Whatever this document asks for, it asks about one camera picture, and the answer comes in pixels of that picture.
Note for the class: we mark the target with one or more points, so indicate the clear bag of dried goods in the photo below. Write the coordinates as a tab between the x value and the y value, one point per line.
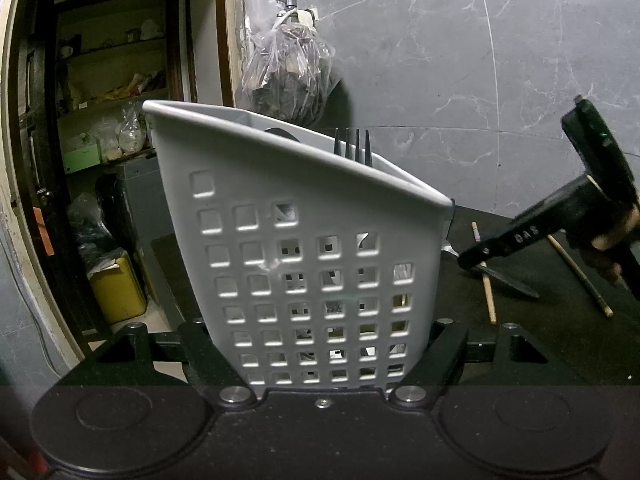
285	75

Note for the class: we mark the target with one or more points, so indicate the dark wooden door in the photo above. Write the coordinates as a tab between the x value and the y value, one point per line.
37	110

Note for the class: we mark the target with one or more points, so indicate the clear bag of food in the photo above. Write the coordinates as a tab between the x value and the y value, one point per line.
127	135

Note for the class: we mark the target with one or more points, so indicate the grey cabinet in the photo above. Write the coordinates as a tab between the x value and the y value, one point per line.
140	210

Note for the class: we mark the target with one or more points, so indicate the purple banded wooden chopstick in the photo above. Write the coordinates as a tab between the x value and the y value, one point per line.
487	290

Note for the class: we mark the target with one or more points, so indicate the red object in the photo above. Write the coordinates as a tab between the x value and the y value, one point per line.
35	460

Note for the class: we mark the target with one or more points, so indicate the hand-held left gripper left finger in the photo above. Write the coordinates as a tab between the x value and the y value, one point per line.
205	350

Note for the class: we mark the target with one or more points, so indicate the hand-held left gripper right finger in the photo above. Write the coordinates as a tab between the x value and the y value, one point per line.
445	345

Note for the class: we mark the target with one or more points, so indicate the metal fork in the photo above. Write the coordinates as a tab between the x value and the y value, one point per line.
352	152

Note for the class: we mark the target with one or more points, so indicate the yellow container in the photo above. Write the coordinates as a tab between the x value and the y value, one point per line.
117	290

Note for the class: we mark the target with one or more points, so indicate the black plastic bag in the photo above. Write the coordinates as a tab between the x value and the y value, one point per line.
95	232

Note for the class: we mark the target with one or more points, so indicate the door frame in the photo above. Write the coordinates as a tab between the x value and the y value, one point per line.
20	210

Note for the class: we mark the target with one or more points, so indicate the person's right hand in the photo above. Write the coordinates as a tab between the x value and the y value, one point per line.
607	242

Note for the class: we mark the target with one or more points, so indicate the green box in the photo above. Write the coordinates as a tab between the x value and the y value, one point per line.
80	160

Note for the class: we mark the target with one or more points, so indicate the metal wall hook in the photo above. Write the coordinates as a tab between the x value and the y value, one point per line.
295	10

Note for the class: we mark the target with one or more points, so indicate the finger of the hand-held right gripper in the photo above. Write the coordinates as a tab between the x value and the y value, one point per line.
525	235

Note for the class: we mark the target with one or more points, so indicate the orange paper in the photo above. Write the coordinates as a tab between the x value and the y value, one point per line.
42	232

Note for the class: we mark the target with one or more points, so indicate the white perforated utensil basket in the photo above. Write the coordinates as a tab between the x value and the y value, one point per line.
250	170

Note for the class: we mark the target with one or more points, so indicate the storage shelf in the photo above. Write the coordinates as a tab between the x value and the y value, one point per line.
115	50

